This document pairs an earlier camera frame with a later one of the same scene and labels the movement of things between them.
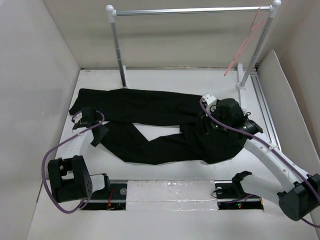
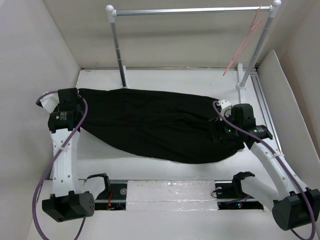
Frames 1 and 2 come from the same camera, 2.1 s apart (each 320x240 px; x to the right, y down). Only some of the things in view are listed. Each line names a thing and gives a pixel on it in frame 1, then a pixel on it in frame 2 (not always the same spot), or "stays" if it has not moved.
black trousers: [135, 144] stays
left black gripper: [102, 132] to [57, 108]
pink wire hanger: [245, 40] stays
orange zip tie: [109, 204] stays
